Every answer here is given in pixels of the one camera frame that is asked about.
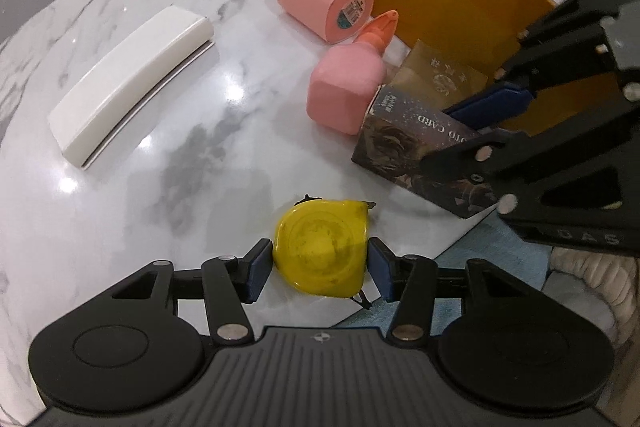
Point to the pink square bottle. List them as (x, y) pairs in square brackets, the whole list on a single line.
[(340, 87)]

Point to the yellow tape measure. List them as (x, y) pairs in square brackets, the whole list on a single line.
[(320, 247)]

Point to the dark card box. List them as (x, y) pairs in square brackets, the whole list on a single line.
[(400, 142)]

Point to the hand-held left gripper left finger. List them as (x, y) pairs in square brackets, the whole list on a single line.
[(259, 271)]

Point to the beige knit clothing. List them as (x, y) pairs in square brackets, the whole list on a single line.
[(595, 292)]

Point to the gold box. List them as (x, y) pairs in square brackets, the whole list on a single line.
[(440, 72)]

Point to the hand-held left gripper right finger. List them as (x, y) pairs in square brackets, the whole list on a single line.
[(380, 271)]

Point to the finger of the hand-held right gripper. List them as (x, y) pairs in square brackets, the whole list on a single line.
[(525, 167), (495, 104)]

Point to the long white box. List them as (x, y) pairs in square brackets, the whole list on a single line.
[(130, 82)]

